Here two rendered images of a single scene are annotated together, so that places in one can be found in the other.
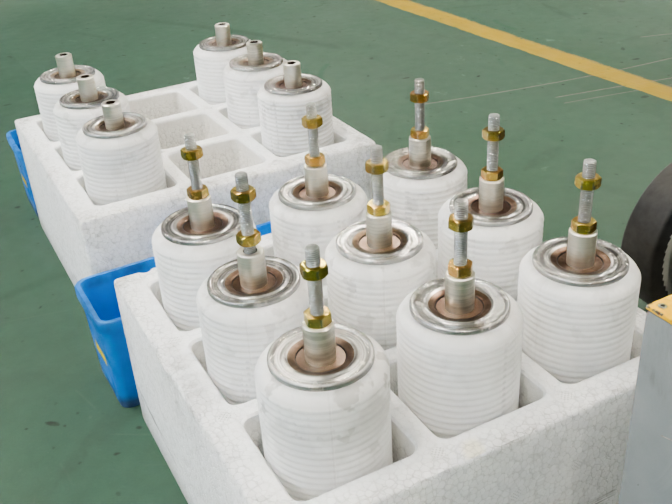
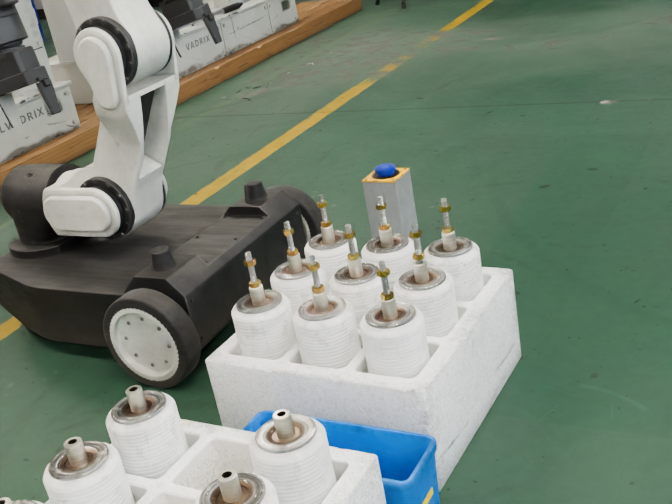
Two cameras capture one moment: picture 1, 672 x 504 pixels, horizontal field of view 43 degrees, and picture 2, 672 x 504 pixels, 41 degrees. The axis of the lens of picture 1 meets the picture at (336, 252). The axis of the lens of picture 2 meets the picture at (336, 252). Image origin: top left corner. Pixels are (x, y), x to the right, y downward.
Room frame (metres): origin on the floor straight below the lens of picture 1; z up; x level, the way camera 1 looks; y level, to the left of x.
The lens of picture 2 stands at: (1.35, 1.10, 0.88)
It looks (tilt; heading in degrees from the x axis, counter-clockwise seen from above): 23 degrees down; 239
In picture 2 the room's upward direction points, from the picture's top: 11 degrees counter-clockwise
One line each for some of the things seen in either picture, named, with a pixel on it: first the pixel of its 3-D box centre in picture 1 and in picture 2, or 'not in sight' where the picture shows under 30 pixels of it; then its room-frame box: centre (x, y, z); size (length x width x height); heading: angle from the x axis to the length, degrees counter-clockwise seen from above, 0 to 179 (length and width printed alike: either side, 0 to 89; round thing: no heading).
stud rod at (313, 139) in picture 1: (313, 141); (315, 278); (0.75, 0.01, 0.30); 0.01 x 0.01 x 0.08
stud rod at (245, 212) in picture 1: (246, 217); (417, 245); (0.59, 0.07, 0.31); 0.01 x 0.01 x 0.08
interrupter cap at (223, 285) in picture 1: (254, 282); (422, 279); (0.59, 0.07, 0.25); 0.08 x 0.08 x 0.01
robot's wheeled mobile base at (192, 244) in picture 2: not in sight; (128, 234); (0.77, -0.77, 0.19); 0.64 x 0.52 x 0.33; 118
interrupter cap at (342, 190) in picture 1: (317, 192); (322, 308); (0.75, 0.01, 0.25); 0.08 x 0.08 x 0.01
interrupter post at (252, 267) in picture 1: (252, 268); (421, 272); (0.59, 0.07, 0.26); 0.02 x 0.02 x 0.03
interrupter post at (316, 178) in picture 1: (316, 180); (320, 301); (0.75, 0.01, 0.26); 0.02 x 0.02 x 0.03
